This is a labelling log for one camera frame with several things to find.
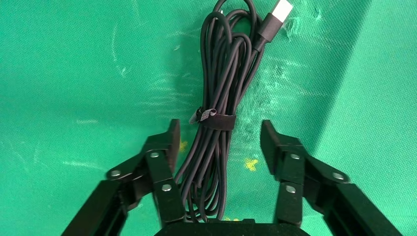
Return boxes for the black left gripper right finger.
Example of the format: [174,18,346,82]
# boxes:
[260,119,403,236]

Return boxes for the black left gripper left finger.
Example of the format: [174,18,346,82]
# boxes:
[61,118,187,236]

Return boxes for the green table cloth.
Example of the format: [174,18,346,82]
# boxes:
[0,0,417,236]

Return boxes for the black data cable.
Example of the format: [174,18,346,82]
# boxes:
[174,0,294,224]

